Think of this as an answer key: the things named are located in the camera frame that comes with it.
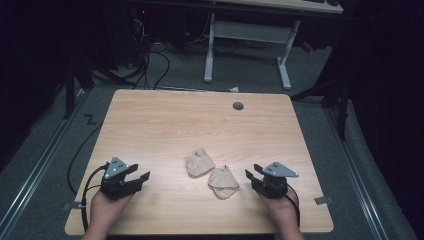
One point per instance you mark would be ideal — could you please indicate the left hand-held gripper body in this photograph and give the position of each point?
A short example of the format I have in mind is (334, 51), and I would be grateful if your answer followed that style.
(115, 181)

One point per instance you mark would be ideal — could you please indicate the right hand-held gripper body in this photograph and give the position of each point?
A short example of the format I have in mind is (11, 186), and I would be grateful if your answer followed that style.
(275, 181)

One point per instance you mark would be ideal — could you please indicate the black metal stand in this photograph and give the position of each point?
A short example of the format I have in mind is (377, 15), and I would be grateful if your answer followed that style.
(75, 83)
(333, 96)

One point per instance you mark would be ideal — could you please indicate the beige sock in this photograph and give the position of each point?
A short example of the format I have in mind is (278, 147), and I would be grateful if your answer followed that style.
(199, 163)
(222, 182)

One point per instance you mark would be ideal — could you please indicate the white metal frame desk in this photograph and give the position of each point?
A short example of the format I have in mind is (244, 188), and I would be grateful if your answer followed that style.
(253, 31)

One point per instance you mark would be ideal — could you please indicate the person's right hand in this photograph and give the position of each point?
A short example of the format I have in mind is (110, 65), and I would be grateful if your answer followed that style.
(283, 210)

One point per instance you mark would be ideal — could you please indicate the crumpled white paper scrap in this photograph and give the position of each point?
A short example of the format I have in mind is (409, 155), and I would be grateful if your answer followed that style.
(234, 89)

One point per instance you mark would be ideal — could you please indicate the grey tape strip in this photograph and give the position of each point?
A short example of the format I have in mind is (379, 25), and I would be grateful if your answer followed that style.
(74, 205)
(323, 200)

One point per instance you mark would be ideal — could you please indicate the metal floor rail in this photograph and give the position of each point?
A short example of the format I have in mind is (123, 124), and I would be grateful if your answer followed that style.
(358, 173)
(36, 166)

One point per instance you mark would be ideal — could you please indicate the person's left hand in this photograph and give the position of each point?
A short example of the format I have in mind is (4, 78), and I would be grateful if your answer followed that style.
(106, 206)

